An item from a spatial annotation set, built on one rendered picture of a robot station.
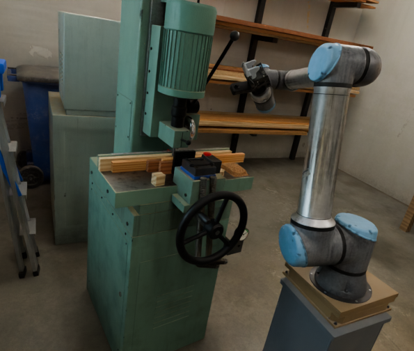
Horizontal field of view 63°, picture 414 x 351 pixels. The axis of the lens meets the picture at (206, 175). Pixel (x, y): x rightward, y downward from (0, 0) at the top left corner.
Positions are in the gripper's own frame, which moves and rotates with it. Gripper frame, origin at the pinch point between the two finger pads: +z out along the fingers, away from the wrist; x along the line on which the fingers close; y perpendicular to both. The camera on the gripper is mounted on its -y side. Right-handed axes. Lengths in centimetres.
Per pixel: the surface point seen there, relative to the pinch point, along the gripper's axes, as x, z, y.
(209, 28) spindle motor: -5.0, 20.6, -4.5
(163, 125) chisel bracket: 6.6, 1.2, -37.3
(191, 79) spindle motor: 5.0, 14.6, -17.8
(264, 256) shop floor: 52, -142, -46
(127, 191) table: 33, 17, -52
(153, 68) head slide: -10.8, 11.8, -30.1
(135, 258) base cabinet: 50, -2, -67
